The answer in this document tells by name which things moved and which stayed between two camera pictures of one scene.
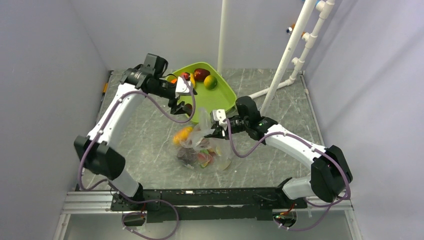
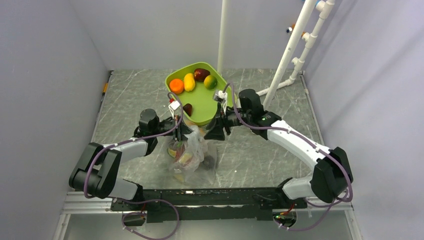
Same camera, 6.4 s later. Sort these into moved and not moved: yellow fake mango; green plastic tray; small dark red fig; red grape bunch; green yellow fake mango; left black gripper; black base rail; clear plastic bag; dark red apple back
Moved: left black gripper; clear plastic bag; red grape bunch
Not moved: small dark red fig; black base rail; dark red apple back; yellow fake mango; green yellow fake mango; green plastic tray
